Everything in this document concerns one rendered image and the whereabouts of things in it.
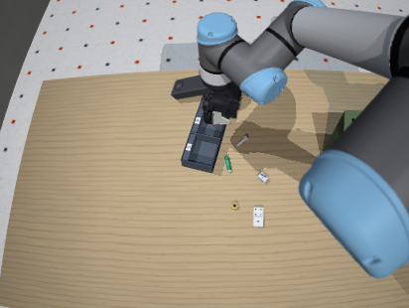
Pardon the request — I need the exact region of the white domino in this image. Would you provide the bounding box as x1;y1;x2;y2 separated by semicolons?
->
253;207;263;227

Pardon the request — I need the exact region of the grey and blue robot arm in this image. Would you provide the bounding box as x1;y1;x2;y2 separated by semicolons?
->
171;0;409;279

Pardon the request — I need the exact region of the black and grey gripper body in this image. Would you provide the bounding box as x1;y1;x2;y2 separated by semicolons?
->
202;79;241;119

